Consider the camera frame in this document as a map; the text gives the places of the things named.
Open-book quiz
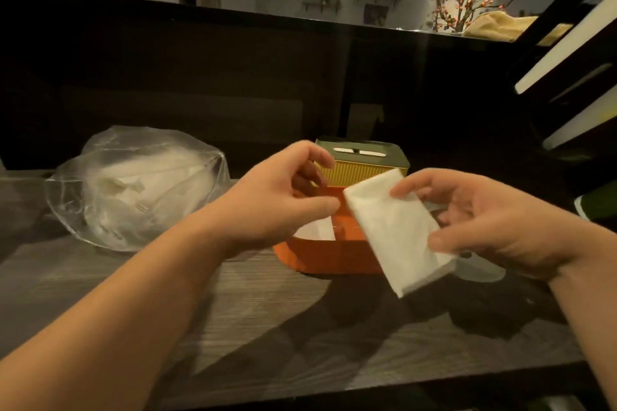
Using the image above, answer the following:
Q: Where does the person's left forearm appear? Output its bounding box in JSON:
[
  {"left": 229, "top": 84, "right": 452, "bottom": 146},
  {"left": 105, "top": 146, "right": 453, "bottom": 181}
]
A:
[{"left": 0, "top": 201, "right": 242, "bottom": 411}]

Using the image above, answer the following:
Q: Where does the black shelf rack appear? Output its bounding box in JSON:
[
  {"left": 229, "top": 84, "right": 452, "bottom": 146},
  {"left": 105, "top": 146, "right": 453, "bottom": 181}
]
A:
[{"left": 504, "top": 0, "right": 617, "bottom": 195}]

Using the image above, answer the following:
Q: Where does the white shelf board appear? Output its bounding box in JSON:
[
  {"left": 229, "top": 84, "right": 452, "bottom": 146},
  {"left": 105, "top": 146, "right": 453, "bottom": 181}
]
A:
[
  {"left": 514, "top": 0, "right": 617, "bottom": 95},
  {"left": 542, "top": 83, "right": 617, "bottom": 151}
]

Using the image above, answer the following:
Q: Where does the white tissue sheet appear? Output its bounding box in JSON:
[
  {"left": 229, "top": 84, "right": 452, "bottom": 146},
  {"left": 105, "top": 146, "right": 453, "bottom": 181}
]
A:
[{"left": 295, "top": 217, "right": 338, "bottom": 241}]

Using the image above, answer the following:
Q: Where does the white paper napkin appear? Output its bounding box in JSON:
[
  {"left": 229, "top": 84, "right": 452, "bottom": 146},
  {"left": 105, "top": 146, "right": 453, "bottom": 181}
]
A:
[{"left": 343, "top": 168, "right": 460, "bottom": 299}]

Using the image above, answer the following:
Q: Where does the clear plastic bag of tissues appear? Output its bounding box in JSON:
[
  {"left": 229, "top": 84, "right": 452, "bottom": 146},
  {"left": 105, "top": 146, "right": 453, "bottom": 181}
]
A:
[{"left": 44, "top": 125, "right": 231, "bottom": 253}]

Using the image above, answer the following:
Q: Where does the yellow cloth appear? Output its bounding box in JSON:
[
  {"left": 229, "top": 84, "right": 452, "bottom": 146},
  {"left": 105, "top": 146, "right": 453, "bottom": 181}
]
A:
[{"left": 462, "top": 11, "right": 574, "bottom": 46}]

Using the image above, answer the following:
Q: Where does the gold ribbed tissue box lid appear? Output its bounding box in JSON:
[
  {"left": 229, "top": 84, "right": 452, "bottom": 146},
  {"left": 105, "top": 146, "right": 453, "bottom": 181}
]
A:
[{"left": 313, "top": 136, "right": 412, "bottom": 191}]

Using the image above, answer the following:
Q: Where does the clear plastic wrapper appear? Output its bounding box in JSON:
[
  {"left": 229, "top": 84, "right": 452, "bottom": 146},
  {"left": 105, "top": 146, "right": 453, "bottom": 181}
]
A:
[{"left": 454, "top": 252, "right": 507, "bottom": 284}]

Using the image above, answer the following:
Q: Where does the orange tissue box base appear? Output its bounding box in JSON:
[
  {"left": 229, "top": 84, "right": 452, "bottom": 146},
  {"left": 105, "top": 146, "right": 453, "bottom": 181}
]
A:
[{"left": 273, "top": 184, "right": 387, "bottom": 276}]

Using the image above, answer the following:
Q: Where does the person's left hand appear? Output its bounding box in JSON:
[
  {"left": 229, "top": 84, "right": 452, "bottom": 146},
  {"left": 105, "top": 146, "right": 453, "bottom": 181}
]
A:
[{"left": 219, "top": 140, "right": 341, "bottom": 258}]

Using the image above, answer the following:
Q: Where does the person's right forearm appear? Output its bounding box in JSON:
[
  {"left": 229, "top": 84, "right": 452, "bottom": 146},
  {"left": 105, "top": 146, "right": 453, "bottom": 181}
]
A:
[{"left": 549, "top": 225, "right": 617, "bottom": 411}]

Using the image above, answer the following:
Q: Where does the person's right hand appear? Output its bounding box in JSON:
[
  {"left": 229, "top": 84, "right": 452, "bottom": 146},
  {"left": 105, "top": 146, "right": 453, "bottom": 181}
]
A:
[{"left": 389, "top": 167, "right": 596, "bottom": 281}]

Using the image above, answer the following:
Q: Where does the dark wooden counter partition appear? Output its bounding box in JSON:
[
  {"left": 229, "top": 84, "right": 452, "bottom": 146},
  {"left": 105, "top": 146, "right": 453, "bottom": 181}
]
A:
[{"left": 0, "top": 0, "right": 531, "bottom": 176}]

